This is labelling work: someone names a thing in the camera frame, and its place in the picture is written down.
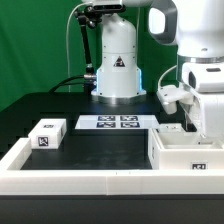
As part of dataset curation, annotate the white cabinet top block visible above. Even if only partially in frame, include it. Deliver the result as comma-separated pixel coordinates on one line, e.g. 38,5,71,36
28,119,67,149

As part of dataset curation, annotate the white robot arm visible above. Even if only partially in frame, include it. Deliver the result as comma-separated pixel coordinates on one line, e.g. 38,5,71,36
82,0,224,138

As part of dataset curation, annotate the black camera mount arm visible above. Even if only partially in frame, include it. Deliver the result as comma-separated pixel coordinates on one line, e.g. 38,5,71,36
73,4,126,80

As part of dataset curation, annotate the white cabinet body box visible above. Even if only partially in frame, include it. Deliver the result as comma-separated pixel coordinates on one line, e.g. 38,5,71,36
148,124,224,170

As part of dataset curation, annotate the white base tag plate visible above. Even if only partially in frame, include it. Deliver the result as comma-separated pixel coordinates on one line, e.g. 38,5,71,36
75,115,159,129

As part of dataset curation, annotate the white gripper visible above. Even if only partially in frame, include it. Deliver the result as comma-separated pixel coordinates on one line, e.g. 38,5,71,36
182,63,224,138

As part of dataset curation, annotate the white U-shaped obstacle wall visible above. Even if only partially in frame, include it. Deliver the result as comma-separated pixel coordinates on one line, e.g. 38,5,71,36
0,138,224,195

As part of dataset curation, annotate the black cable bundle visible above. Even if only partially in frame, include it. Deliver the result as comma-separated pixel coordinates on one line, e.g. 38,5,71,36
48,75,98,94

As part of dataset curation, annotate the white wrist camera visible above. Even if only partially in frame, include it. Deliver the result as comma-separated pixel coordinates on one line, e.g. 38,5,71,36
157,85,193,115

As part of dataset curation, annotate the white camera cable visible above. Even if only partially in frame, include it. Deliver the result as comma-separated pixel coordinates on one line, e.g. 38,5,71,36
65,2,87,93

